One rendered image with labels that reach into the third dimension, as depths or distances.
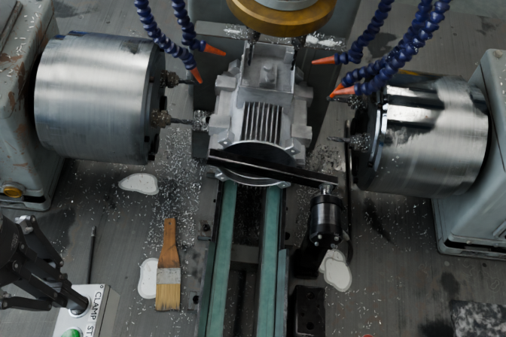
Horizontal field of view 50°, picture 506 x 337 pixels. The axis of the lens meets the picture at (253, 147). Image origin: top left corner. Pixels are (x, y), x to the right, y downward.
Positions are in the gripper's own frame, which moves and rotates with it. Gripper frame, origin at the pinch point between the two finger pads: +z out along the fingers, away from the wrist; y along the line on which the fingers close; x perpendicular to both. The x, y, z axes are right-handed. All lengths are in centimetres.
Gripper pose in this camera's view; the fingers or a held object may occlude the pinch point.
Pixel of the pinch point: (65, 296)
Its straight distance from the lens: 86.1
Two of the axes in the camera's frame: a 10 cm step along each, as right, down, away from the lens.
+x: -9.6, 1.0, 2.6
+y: 0.7, -8.2, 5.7
